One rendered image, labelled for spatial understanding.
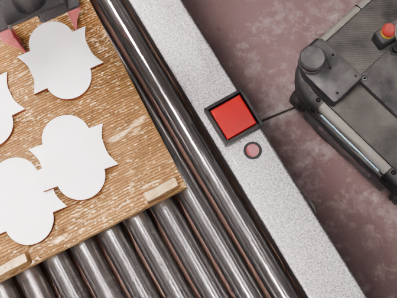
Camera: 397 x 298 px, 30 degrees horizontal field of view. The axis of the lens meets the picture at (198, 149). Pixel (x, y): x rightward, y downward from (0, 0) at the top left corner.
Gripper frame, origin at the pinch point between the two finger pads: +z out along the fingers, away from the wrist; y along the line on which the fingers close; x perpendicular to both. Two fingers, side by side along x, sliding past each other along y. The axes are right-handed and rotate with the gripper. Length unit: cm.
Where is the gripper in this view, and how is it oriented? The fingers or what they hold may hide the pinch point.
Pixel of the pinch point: (48, 35)
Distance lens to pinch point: 133.4
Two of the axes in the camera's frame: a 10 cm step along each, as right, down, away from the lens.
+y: 9.0, -4.3, 1.0
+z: 1.5, 5.1, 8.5
